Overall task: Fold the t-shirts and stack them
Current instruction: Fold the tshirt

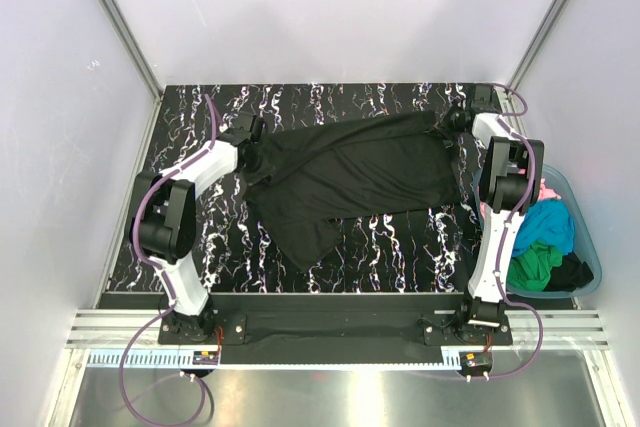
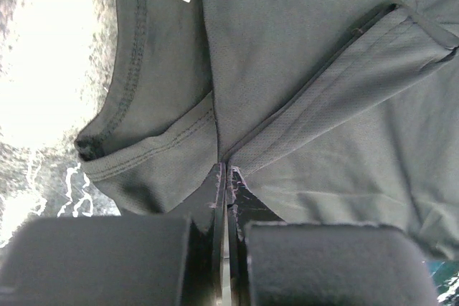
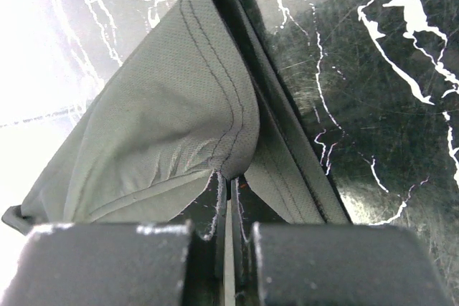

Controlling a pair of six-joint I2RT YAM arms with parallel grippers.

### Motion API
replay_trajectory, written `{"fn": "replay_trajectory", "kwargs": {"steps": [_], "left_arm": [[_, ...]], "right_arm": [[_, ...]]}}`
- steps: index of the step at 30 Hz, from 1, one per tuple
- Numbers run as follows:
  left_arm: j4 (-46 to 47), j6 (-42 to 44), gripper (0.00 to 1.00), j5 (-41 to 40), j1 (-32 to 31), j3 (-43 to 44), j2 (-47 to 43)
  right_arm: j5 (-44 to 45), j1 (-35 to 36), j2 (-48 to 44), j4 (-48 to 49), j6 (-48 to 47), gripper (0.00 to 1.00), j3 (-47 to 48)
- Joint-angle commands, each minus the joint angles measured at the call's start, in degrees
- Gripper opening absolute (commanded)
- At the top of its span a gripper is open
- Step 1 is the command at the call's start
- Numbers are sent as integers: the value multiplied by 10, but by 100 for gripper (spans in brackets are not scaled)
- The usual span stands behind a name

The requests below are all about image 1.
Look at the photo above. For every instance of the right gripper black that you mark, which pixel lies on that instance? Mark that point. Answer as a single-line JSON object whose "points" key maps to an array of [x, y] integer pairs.
{"points": [[451, 123]]}

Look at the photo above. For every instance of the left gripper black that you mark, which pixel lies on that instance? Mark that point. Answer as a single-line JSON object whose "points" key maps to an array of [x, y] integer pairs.
{"points": [[252, 160]]}

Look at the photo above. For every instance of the black t shirt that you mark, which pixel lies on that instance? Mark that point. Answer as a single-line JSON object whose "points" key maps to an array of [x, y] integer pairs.
{"points": [[570, 275], [382, 165]]}

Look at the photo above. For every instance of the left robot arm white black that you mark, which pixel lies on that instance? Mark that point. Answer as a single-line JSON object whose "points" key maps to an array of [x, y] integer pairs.
{"points": [[162, 220]]}

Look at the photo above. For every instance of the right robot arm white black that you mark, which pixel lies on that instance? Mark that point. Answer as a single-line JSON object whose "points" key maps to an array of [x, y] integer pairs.
{"points": [[509, 186]]}

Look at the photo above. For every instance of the pink t shirt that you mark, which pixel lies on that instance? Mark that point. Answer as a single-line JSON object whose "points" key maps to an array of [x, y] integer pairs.
{"points": [[547, 193]]}

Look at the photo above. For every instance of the blue t shirt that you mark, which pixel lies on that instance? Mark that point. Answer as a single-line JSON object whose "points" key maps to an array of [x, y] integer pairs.
{"points": [[549, 222]]}

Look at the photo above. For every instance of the green t shirt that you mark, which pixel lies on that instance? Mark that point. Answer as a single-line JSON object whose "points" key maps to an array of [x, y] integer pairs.
{"points": [[531, 270]]}

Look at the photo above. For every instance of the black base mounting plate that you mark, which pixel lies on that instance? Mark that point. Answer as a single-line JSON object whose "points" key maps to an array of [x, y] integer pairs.
{"points": [[428, 303]]}

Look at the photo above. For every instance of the teal plastic laundry basket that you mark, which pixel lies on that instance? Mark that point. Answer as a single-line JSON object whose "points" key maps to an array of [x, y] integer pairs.
{"points": [[583, 245]]}

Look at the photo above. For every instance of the black t shirt in basket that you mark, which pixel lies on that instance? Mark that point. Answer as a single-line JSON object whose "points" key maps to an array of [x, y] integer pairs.
{"points": [[570, 275]]}

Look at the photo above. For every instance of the left aluminium frame post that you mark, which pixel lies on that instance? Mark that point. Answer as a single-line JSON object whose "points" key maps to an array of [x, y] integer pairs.
{"points": [[123, 31]]}

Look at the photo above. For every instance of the aluminium frame post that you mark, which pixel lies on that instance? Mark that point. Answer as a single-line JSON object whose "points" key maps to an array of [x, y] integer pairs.
{"points": [[542, 34], [123, 31]]}

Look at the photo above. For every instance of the right aluminium frame post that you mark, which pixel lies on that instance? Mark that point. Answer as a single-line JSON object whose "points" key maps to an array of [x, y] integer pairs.
{"points": [[542, 34]]}

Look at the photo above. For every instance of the aluminium rail profile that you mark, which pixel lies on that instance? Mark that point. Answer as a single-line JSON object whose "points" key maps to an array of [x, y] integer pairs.
{"points": [[552, 329]]}

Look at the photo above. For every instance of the white slotted cable duct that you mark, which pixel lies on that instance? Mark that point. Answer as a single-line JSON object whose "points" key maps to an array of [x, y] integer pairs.
{"points": [[440, 360]]}

